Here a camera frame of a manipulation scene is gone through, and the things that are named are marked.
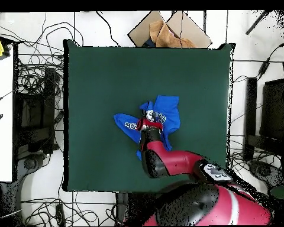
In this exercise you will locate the open cardboard box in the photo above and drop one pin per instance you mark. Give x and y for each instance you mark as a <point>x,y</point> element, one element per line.
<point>189,28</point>

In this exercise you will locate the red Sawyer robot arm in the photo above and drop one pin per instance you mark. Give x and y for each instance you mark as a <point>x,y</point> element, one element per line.
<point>175,160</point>

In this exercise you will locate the tan cloth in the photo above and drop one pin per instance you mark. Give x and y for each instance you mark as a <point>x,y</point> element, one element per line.
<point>166,37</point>

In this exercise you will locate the white desk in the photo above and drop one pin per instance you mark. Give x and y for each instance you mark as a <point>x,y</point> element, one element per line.
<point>1,118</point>

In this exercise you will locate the black rod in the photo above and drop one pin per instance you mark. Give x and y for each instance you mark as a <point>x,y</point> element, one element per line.
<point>256,22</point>

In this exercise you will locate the dark green table cloth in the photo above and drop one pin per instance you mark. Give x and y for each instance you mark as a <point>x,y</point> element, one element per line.
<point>104,94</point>

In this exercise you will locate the blue printed t-shirt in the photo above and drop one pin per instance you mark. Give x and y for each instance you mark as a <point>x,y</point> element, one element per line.
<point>170,108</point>

